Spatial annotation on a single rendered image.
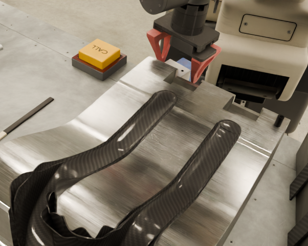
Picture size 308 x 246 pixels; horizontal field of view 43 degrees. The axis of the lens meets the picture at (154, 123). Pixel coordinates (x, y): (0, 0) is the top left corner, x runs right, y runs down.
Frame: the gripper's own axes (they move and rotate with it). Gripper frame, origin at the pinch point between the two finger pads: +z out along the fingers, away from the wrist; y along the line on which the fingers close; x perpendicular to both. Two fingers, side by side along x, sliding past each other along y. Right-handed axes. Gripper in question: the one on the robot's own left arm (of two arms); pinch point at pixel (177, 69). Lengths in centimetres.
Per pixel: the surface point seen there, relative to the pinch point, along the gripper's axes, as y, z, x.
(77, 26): -130, 85, 93
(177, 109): 9.0, -4.3, -13.4
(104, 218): 16.3, -8.6, -36.6
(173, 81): 3.0, -2.0, -5.8
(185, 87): 5.3, -2.0, -5.5
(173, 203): 19.1, -4.6, -27.6
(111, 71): -11.3, 3.7, -6.1
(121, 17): -119, 84, 122
